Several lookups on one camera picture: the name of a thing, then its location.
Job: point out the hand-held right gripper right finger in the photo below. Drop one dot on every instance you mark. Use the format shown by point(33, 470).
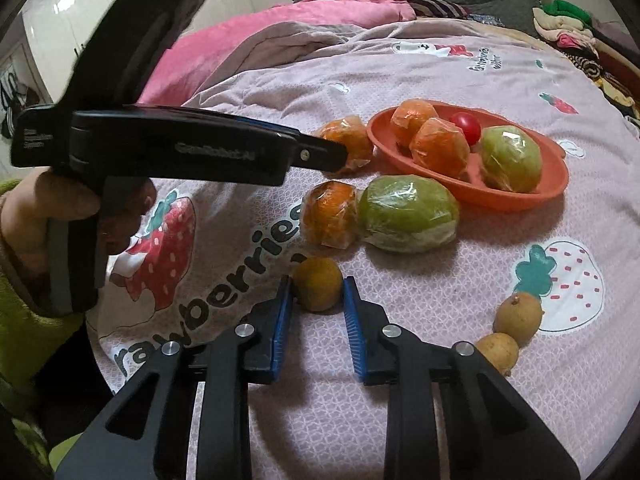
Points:
point(356, 335)

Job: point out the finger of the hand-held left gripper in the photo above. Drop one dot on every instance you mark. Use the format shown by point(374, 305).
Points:
point(282, 128)
point(320, 152)

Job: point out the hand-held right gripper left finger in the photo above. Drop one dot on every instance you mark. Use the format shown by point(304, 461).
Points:
point(282, 330)

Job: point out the plastic-wrapped orange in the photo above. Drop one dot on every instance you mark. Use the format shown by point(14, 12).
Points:
point(412, 116)
point(355, 135)
point(440, 147)
point(330, 215)

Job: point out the brown longan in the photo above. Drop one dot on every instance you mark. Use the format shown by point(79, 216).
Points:
point(318, 284)
point(497, 352)
point(518, 314)

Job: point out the plastic-wrapped green mango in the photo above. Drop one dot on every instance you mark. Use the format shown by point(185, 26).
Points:
point(511, 160)
point(407, 212)

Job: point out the red tomato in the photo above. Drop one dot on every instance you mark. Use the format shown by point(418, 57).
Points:
point(467, 127)

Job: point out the orange bear-eared plate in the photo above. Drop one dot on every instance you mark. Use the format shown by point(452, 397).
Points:
point(552, 172)

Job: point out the person's left forearm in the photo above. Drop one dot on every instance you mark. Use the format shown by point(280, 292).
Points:
point(20, 340)

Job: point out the person's left hand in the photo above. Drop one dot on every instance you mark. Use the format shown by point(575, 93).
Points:
point(125, 220)

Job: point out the plain pink fleece blanket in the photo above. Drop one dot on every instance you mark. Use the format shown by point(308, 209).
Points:
point(280, 35)

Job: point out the strawberry printed pink blanket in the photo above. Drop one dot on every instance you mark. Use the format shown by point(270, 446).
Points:
point(500, 260)

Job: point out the dark hanging bag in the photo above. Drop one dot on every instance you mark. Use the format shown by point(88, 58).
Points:
point(12, 100)

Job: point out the white wardrobe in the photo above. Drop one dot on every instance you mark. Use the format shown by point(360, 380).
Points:
point(60, 5)

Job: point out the dark striped cloth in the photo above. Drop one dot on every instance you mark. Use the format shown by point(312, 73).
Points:
point(435, 8)

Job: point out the beige bed sheet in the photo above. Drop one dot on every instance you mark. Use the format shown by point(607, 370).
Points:
point(500, 24)

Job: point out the stack of folded clothes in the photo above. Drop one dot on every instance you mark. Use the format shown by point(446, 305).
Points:
point(585, 45)

